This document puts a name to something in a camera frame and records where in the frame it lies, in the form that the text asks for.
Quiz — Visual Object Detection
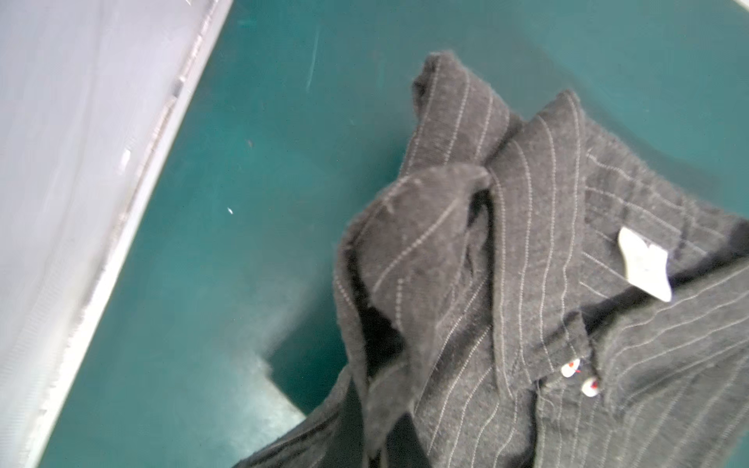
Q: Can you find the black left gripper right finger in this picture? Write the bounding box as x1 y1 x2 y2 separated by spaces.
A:
385 413 431 468

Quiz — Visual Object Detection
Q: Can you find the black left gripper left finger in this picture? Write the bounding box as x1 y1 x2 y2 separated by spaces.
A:
335 383 370 468

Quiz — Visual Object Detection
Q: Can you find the dark grey pinstriped shirt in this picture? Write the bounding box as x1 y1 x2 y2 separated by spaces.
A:
243 52 748 467

